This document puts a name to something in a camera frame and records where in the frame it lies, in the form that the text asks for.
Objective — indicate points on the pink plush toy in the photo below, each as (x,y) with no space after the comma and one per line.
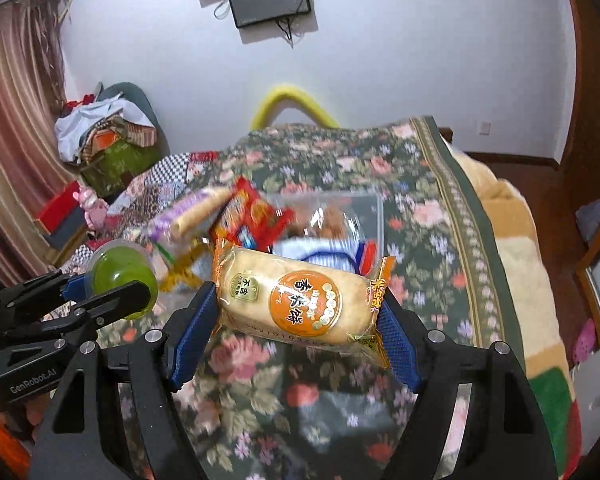
(94,208)

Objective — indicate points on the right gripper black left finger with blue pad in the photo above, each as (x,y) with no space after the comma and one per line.
(82,435)

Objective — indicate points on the gold snack bar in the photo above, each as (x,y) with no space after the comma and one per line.
(190,270)

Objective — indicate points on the pile of clothes on chair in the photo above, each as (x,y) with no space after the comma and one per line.
(111,137)

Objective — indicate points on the wall power socket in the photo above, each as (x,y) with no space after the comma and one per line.
(484,128)

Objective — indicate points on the beige green plush blanket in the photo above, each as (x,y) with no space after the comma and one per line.
(544,352)

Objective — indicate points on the blue white snack bag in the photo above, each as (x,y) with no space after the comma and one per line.
(348,254)

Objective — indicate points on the purple cracker roll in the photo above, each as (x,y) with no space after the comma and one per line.
(186,214)

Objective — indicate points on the dark floral bedspread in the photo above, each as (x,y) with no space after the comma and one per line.
(262,409)

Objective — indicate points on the red gift box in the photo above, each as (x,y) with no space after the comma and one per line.
(57,209)

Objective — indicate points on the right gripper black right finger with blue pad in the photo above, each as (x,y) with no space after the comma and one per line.
(505,436)

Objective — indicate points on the patchwork checkered quilt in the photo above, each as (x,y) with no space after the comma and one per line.
(146,196)

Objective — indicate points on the yellow foam tube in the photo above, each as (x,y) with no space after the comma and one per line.
(285,96)

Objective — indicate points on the clear bag of pastries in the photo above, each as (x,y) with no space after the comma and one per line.
(321,227)

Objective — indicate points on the wooden door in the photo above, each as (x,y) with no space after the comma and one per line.
(581,161)

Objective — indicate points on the striped pink curtain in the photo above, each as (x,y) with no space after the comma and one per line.
(32,95)

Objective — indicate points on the green jelly cup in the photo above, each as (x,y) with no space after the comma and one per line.
(117,263)

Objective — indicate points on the red snack bag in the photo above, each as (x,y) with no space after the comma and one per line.
(250,221)

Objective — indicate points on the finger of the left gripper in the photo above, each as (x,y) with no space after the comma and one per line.
(49,290)
(87,317)

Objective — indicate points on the clear plastic storage bin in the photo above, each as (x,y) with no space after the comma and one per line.
(366,206)

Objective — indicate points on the orange rice cracker pack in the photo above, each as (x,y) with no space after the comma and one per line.
(295,302)

